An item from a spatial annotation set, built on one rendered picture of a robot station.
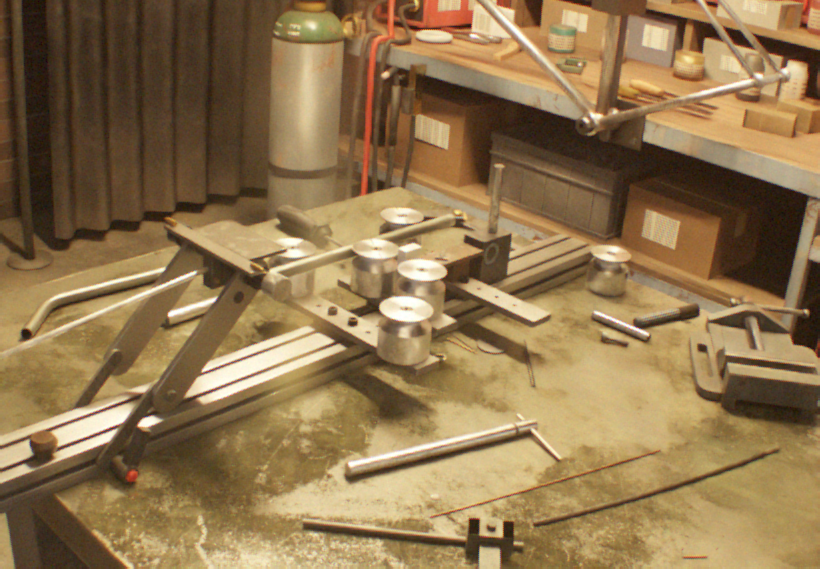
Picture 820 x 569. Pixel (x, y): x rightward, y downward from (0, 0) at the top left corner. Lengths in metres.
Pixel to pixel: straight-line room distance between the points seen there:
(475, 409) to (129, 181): 2.72
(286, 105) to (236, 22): 0.85
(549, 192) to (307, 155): 0.72
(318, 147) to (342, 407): 2.01
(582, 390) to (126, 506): 0.47
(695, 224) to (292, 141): 1.17
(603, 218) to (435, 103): 0.60
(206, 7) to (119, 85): 0.41
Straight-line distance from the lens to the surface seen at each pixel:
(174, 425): 0.89
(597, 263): 1.25
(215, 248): 0.87
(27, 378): 1.02
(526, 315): 1.06
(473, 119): 2.79
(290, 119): 2.90
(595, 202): 2.57
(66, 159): 3.41
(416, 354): 0.94
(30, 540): 1.16
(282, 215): 1.34
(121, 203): 3.62
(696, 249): 2.45
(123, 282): 1.18
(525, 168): 2.68
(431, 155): 2.88
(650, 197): 2.49
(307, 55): 2.84
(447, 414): 0.96
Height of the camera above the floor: 1.38
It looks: 24 degrees down
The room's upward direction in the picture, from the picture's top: 5 degrees clockwise
